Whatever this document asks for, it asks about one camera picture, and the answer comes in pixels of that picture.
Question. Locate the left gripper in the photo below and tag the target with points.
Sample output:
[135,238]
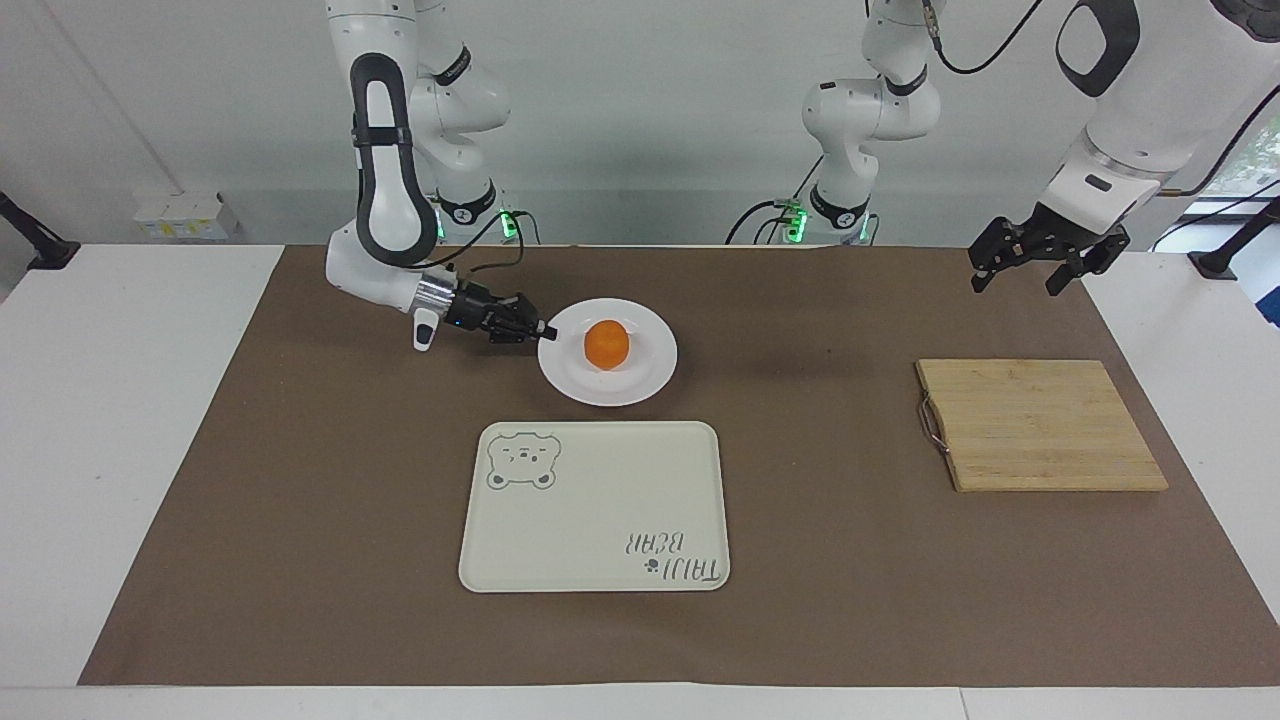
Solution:
[1050,235]

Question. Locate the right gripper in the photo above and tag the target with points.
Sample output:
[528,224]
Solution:
[475,305]

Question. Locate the white round plate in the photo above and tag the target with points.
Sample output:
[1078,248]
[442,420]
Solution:
[645,375]

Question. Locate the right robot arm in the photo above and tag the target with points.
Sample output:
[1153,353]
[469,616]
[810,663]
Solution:
[385,200]

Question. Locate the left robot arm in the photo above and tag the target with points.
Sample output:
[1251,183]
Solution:
[1130,110]

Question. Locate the orange fruit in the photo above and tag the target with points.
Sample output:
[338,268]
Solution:
[607,345]

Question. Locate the wooden cutting board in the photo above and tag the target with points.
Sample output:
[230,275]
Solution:
[1040,425]

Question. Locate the black stand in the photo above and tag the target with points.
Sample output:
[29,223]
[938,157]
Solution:
[1225,258]
[45,250]

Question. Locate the cream tray with bear print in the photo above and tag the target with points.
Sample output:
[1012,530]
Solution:
[590,510]

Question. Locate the white wall socket box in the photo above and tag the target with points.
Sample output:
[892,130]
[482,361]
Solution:
[185,215]

